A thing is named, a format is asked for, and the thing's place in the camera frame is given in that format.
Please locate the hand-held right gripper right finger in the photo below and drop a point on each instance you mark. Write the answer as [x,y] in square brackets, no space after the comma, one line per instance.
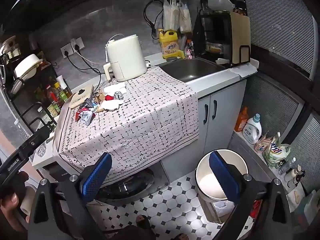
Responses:
[221,177]

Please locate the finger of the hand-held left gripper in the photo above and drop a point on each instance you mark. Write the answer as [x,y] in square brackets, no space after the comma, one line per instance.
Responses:
[41,133]

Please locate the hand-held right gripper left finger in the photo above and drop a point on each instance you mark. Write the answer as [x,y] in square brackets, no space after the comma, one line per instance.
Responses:
[97,177]

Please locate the white round bin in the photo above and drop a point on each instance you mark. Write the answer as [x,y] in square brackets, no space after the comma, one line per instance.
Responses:
[205,172]

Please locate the silver foil wrapper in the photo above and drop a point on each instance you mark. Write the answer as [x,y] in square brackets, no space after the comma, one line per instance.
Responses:
[86,118]

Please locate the brown paper scrap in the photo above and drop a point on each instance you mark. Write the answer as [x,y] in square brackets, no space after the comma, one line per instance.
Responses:
[100,96]

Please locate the pile of wrappers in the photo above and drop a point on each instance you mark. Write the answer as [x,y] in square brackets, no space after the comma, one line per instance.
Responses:
[105,103]

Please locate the person's left hand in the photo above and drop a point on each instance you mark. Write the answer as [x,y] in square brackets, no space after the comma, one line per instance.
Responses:
[10,201]

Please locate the white plastic bag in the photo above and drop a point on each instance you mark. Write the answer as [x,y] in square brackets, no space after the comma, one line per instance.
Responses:
[223,208]

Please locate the cardboard box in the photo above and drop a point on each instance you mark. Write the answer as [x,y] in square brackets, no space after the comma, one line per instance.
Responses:
[209,212]

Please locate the black spice rack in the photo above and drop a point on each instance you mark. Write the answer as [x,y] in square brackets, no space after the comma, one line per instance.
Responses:
[27,97]

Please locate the red capped sauce bottle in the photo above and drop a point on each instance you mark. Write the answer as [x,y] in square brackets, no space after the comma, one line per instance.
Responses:
[51,95]

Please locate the red plastic bag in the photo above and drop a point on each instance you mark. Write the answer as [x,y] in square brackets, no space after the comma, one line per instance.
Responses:
[255,208]

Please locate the white capped oil bottle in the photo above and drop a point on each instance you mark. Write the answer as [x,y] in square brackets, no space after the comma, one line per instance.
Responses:
[63,87]

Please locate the pink snack bag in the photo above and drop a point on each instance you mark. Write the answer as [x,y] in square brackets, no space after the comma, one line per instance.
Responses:
[263,143]

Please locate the white laundry detergent bottle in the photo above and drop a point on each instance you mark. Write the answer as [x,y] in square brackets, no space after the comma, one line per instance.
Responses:
[252,132]

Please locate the wooden board with heart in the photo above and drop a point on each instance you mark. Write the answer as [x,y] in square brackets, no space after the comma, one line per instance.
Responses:
[81,96]

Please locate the orange bottle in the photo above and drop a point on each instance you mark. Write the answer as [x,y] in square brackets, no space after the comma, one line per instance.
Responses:
[242,121]

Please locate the green white refill bag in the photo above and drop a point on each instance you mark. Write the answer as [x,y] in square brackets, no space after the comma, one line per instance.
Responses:
[276,152]

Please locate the clear plastic bottle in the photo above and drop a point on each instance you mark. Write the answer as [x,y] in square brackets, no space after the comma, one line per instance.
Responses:
[286,166]

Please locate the person's left leg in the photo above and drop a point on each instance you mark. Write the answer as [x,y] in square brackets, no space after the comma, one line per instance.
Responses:
[140,230]

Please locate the white bowl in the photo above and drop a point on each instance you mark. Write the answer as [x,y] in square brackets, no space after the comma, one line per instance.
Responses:
[26,66]

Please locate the cream pump bottle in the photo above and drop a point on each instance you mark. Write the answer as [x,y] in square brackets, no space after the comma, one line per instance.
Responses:
[291,173]

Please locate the dark spray bottle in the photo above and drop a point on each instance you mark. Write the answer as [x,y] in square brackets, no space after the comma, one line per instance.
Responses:
[296,178]

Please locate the white flat packet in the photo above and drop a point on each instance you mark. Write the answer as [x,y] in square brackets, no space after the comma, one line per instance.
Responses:
[296,198]

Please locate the patterned white tablecloth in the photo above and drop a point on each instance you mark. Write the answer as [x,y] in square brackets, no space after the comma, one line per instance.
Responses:
[150,115]

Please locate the pale teal container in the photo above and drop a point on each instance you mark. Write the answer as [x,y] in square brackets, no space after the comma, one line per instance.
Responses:
[312,203]

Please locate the white cloth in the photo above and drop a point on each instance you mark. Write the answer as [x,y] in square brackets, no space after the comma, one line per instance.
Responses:
[243,70]

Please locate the steel sink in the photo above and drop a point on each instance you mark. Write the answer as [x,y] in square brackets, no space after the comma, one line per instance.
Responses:
[192,68]

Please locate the white air fryer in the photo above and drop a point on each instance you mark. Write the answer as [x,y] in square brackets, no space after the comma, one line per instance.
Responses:
[125,57]

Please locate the steel pot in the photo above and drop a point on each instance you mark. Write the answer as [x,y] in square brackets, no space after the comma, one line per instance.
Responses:
[214,48]

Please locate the small pink bottle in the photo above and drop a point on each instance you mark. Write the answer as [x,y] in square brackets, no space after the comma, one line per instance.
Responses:
[189,51]

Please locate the yellow detergent bottle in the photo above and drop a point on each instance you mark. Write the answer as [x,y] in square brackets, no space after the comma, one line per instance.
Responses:
[170,47]

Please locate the beige cutting board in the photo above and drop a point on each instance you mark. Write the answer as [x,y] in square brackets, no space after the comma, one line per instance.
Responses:
[240,37]

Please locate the black dish rack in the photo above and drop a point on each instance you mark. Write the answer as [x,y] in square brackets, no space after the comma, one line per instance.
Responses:
[212,30]

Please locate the hanging clear plastic bags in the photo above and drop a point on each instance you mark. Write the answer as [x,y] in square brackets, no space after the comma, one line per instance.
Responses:
[176,15]

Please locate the ribbed glass sliding door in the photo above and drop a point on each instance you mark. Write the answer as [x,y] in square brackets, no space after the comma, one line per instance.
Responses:
[277,17]

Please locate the wall power outlet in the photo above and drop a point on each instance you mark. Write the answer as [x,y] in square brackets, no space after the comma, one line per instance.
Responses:
[67,50]
[78,43]

